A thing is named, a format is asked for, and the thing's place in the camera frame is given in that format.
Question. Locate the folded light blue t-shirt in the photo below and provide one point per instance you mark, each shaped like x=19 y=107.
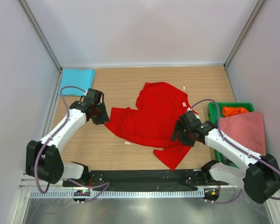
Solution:
x=79 y=78

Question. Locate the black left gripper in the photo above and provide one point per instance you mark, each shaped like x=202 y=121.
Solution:
x=104 y=118

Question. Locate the red t-shirt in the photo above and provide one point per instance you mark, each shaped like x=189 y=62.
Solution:
x=158 y=107

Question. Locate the grey t-shirt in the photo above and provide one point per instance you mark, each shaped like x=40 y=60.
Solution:
x=226 y=161

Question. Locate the green plastic bin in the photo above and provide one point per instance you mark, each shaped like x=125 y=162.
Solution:
x=247 y=106

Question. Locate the aluminium frame post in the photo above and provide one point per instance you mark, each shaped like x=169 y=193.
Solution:
x=245 y=30
x=33 y=21

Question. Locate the white slotted cable duct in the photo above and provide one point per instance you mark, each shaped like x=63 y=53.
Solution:
x=84 y=194

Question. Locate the pink t-shirt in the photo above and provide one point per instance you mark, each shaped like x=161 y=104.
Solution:
x=247 y=129

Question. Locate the right aluminium frame post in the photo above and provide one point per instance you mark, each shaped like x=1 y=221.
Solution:
x=245 y=30

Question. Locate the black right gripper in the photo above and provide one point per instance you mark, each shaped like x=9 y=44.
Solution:
x=179 y=126

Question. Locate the left aluminium frame post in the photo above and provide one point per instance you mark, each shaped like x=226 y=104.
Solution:
x=33 y=21

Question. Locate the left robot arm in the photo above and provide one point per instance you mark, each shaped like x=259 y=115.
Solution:
x=43 y=157

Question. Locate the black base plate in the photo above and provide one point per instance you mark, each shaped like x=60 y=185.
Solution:
x=150 y=180

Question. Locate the orange t-shirt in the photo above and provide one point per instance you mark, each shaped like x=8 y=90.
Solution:
x=232 y=111

